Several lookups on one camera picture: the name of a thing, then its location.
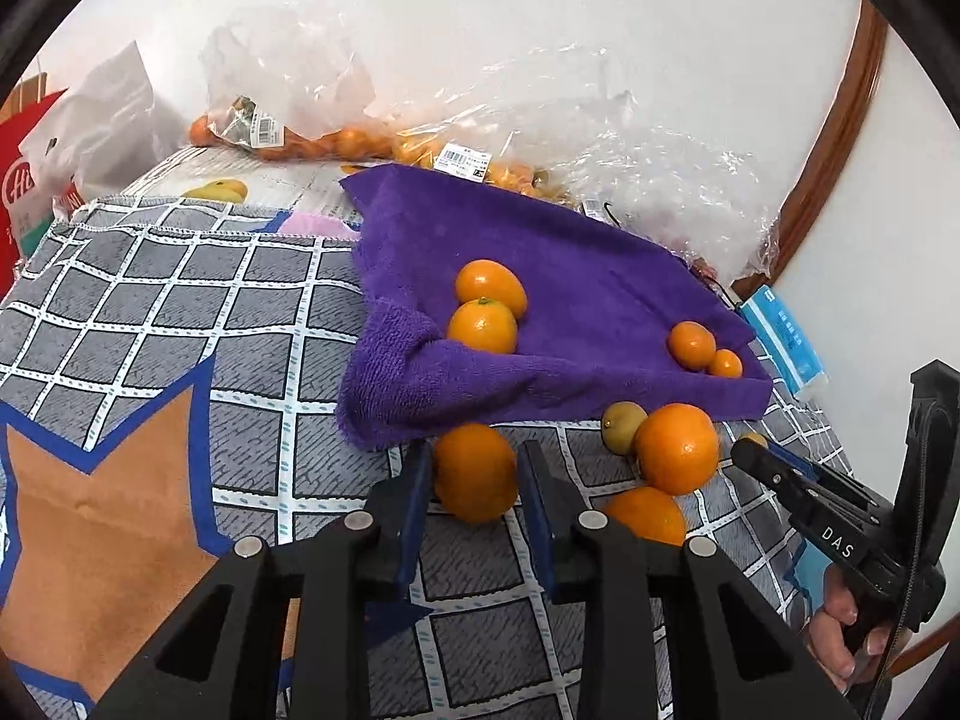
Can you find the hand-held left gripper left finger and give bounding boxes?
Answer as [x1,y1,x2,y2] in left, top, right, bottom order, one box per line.
[90,440,435,720]

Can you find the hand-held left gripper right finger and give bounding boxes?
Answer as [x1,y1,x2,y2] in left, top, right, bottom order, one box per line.
[519,440,863,720]

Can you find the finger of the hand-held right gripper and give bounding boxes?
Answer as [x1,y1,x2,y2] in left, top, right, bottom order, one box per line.
[730,436,820,524]
[768,445,895,512]

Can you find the large orange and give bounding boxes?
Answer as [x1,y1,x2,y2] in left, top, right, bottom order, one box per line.
[602,486,688,547]
[433,424,520,525]
[634,403,722,497]

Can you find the medium orange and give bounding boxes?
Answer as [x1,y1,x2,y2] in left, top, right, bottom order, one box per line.
[447,298,520,356]

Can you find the purple towel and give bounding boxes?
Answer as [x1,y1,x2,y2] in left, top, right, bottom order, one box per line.
[335,163,775,452]

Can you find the oval orange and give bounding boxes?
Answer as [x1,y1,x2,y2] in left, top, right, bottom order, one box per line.
[455,259,528,320]

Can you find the person's right hand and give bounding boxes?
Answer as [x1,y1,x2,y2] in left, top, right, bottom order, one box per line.
[806,567,871,697]

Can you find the small yellow-green fruit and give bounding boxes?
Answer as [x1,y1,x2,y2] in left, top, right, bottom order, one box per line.
[602,401,649,456]

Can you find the blue tissue box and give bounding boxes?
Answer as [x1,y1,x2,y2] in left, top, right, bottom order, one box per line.
[739,286,827,402]

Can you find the black eyeglasses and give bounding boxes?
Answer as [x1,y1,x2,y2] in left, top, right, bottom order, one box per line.
[600,202,743,310]

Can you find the grey checkered star blanket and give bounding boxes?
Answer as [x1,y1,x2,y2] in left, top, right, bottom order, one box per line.
[0,195,856,720]

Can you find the crumpled clear plastic bag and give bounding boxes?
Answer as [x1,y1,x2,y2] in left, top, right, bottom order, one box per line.
[375,37,785,286]

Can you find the labelled plastic bag of oranges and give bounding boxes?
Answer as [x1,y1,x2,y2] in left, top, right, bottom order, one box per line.
[390,116,571,205]

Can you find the printed cardboard box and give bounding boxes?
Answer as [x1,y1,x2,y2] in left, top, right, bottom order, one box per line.
[120,146,376,222]

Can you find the clear plastic bag of oranges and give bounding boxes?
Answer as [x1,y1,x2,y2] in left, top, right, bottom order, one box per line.
[186,6,398,163]

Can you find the white plastic shopping bag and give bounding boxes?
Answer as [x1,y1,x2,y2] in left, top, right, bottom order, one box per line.
[19,40,188,203]

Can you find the red paper bag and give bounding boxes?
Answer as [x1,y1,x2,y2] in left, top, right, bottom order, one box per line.
[0,73,83,263]

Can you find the brown wooden door frame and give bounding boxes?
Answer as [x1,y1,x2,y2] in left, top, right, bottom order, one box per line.
[731,0,890,301]

